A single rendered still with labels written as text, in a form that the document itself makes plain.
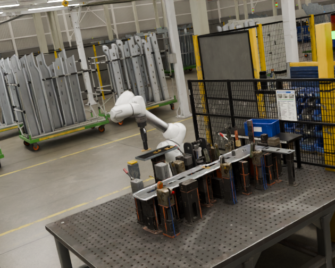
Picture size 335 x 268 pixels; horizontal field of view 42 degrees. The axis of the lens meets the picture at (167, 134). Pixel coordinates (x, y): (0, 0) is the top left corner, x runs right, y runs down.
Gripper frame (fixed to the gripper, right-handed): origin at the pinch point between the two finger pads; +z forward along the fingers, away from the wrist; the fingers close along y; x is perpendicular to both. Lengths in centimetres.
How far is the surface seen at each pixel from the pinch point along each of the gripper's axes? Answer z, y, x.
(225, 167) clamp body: 24, 36, 53
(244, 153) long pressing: 25, 10, 85
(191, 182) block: 23, 50, 18
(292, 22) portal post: -68, -321, 371
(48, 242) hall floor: 126, -148, -96
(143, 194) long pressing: 26, 40, -18
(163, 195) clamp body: 23, 60, -8
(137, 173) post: 19.9, 6.9, -12.2
